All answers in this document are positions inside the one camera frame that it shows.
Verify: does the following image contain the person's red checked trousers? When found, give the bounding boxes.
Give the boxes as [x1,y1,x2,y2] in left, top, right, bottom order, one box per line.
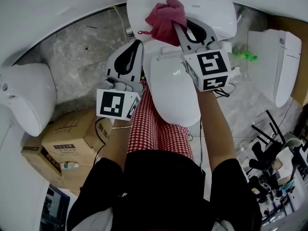
[127,79,195,162]

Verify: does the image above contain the white egg-shaped toilet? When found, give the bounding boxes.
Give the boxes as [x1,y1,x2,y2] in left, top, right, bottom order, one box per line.
[0,63,57,137]

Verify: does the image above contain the cardboard box with black band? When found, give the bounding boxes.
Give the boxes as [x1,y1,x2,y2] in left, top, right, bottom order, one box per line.
[21,138,63,186]

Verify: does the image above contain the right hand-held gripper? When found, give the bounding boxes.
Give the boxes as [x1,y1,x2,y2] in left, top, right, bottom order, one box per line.
[173,17,232,92]

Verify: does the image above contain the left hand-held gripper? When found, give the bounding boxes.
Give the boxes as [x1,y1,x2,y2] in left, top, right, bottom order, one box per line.
[96,39,148,122]

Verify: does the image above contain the white tank toilet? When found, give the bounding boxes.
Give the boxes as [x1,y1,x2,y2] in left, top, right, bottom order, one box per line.
[126,0,238,127]

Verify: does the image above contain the grey chair with black legs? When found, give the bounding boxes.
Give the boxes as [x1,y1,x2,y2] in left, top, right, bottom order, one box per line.
[251,109,301,151]

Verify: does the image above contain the cluttered equipment shelf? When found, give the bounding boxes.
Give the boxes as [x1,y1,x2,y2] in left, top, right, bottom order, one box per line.
[261,177,308,226]

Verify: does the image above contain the tall brown cardboard box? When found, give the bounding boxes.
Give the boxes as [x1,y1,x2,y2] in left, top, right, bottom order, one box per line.
[268,15,308,105]

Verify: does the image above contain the black framed glass cabinet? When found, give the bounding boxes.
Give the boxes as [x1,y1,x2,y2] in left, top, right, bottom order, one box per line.
[39,186,70,231]

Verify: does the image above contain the person's right forearm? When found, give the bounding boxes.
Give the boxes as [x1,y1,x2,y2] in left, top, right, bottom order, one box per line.
[196,89,238,175]

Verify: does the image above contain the labelled cardboard box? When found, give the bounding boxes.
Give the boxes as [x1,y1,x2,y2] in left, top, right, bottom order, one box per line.
[41,108,114,197]

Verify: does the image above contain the white tankless smart toilet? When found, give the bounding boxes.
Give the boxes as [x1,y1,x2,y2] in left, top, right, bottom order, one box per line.
[247,28,303,108]

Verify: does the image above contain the person's left forearm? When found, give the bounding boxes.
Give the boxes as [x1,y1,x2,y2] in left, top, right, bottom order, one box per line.
[105,120,132,172]

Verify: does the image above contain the clear plastic water bottle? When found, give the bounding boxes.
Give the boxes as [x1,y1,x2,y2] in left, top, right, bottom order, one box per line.
[60,162,79,170]

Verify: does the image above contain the person's black top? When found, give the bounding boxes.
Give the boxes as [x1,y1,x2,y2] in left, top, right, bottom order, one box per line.
[66,150,263,231]

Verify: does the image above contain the pink cloth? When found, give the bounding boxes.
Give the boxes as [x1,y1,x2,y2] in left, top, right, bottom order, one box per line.
[137,0,188,47]

